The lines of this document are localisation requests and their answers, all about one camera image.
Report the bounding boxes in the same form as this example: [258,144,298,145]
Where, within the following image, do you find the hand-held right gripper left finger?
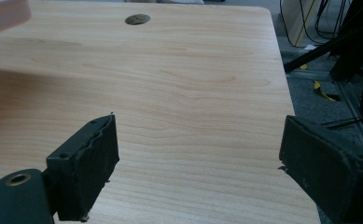
[46,112,120,223]

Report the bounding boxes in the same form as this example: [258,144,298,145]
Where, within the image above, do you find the black metal stand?
[283,0,363,132]

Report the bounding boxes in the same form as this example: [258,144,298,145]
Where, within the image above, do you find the yellow tape strip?
[313,80,342,103]

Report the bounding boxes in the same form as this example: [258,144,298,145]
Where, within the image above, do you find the round table cable hole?
[124,13,151,26]

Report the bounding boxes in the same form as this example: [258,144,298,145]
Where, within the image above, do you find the beige wooden board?
[288,0,321,49]

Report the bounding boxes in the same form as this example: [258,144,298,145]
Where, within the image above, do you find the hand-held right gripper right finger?
[278,114,363,224]

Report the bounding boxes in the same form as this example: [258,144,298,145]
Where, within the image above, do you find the black cables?
[279,0,350,49]

